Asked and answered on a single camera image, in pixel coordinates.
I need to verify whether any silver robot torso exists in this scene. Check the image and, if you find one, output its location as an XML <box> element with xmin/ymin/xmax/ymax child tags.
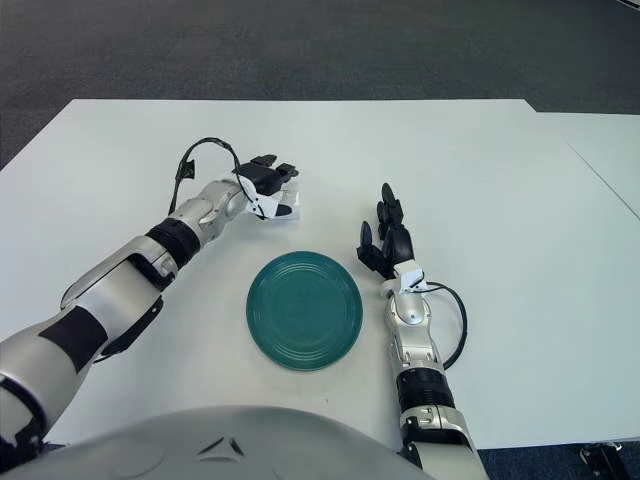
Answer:
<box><xmin>29</xmin><ymin>404</ymin><xmax>426</xmax><ymax>480</ymax></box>

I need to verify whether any wrist white connector box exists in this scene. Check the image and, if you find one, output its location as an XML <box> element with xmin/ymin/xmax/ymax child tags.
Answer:
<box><xmin>249</xmin><ymin>192</ymin><xmax>281</xmax><ymax>221</ymax></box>
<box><xmin>393</xmin><ymin>259</ymin><xmax>429</xmax><ymax>294</ymax></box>

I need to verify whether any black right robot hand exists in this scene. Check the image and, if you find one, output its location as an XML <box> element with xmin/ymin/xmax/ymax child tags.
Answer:
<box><xmin>355</xmin><ymin>182</ymin><xmax>415</xmax><ymax>281</ymax></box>

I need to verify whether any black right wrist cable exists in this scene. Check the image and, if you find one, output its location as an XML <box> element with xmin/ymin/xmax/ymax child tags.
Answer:
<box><xmin>424</xmin><ymin>282</ymin><xmax>470</xmax><ymax>371</ymax></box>

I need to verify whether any right wrist white connector box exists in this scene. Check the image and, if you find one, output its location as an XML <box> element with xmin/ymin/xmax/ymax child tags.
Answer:
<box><xmin>393</xmin><ymin>259</ymin><xmax>429</xmax><ymax>294</ymax></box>

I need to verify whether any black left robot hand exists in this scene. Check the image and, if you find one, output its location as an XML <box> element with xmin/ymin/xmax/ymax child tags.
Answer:
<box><xmin>233</xmin><ymin>155</ymin><xmax>302</xmax><ymax>220</ymax></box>

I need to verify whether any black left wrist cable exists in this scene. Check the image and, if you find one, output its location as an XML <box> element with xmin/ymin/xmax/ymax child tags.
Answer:
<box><xmin>168</xmin><ymin>137</ymin><xmax>265</xmax><ymax>221</ymax></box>

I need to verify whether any left wrist white connector box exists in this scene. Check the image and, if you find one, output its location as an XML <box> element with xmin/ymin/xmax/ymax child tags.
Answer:
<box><xmin>249</xmin><ymin>192</ymin><xmax>281</xmax><ymax>221</ymax></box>

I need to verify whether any black metal stand base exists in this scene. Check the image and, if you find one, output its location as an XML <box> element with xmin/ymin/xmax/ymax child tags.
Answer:
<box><xmin>579</xmin><ymin>442</ymin><xmax>626</xmax><ymax>480</ymax></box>

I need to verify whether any teal green plate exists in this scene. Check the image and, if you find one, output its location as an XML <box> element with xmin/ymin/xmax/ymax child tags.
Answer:
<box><xmin>245</xmin><ymin>251</ymin><xmax>365</xmax><ymax>372</ymax></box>

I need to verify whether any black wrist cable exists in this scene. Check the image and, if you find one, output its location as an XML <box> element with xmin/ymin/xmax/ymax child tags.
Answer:
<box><xmin>168</xmin><ymin>137</ymin><xmax>265</xmax><ymax>221</ymax></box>
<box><xmin>424</xmin><ymin>282</ymin><xmax>470</xmax><ymax>371</ymax></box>

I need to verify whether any white charger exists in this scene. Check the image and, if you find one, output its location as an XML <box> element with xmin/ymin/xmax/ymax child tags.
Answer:
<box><xmin>277</xmin><ymin>189</ymin><xmax>304</xmax><ymax>222</ymax></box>

